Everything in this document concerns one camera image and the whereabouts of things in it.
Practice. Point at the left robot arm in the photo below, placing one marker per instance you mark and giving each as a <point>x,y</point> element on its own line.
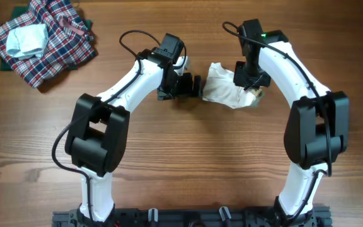
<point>97,135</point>

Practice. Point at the dark green folded cloth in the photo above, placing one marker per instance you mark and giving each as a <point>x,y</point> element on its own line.
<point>18,11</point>

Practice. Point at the plaid flannel shirt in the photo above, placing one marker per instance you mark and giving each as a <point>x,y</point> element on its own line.
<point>69,41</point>

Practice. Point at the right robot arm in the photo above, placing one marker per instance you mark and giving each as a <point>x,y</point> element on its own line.
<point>318,124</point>

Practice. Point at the white baby shirt tan sleeves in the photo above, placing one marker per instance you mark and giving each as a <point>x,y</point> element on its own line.
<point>220,88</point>

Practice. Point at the light blue folded garment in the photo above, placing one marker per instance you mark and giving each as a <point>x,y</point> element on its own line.
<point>27,41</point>

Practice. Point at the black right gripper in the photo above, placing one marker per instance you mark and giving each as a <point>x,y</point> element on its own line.
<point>251,79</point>

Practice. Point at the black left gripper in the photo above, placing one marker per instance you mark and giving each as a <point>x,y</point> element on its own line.
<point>186,89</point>

